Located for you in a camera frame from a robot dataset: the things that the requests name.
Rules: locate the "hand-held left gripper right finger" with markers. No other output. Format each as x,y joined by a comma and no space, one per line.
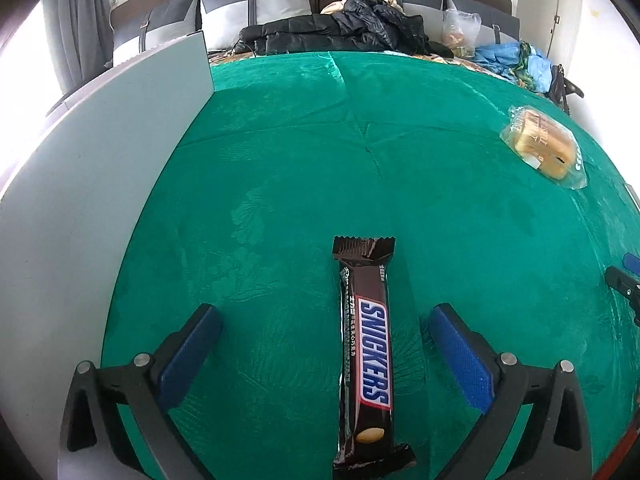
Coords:
462,355

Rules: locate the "black handbag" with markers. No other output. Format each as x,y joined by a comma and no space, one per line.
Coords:
562,87

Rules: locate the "blue cloth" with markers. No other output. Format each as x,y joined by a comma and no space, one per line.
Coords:
515,62

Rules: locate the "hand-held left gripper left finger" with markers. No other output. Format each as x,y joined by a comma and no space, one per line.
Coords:
187,355

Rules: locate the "beige patterned cloth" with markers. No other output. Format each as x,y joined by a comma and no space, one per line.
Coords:
332,7

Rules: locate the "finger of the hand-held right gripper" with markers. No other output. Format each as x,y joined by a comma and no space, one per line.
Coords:
632,264
625,285

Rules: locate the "green velvet blanket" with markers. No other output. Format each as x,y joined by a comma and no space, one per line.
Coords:
300,160

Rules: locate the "dark brown chocolate bar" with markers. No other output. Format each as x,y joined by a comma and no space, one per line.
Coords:
367,360

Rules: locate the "grey board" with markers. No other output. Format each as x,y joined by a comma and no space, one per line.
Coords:
75,210

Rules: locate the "clear bread packet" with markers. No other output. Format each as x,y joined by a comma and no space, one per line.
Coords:
542,145

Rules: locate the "grey curtain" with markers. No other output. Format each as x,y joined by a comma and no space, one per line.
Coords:
75,20

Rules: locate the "black puffer jacket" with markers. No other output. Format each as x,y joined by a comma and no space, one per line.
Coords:
350,25

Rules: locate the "clear plastic bag of snacks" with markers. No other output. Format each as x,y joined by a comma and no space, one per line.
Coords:
460,32

